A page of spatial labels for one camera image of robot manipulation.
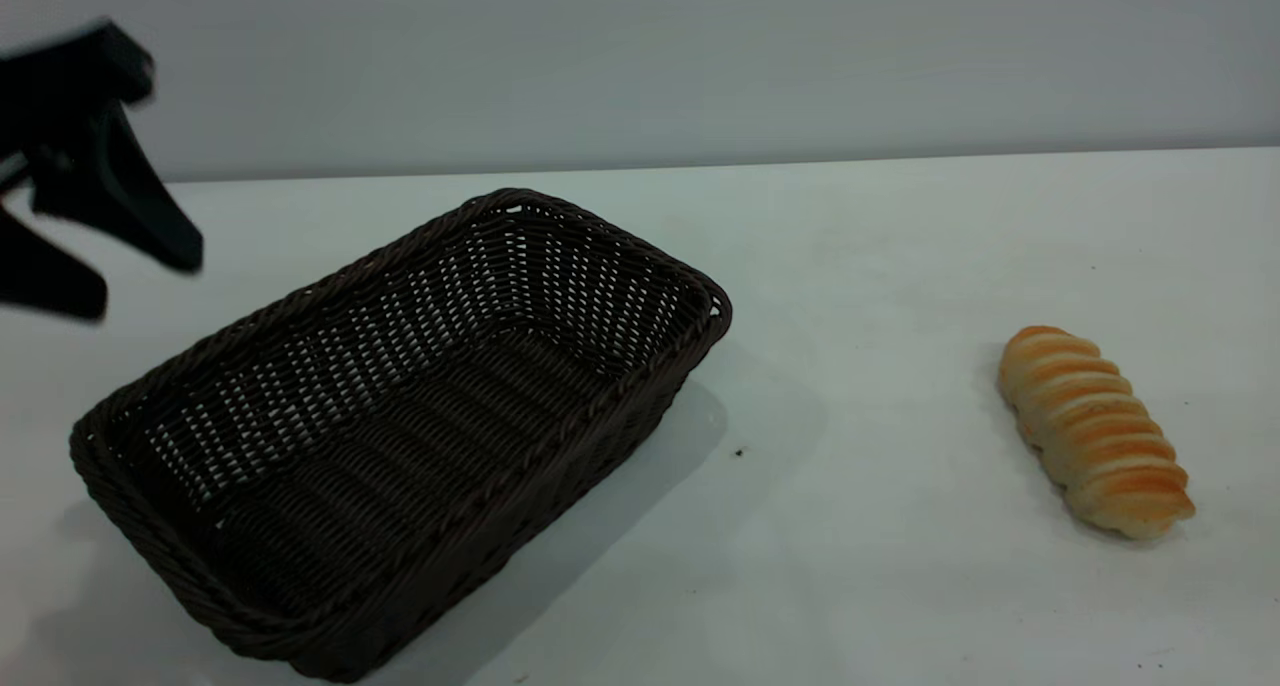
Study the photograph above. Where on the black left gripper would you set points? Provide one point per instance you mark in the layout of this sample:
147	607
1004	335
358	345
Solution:
60	96

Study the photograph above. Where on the golden ridged bread roll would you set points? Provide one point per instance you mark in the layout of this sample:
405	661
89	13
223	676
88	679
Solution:
1090	431

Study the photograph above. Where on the dark brown wicker basket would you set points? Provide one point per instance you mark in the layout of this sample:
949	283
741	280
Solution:
390	446

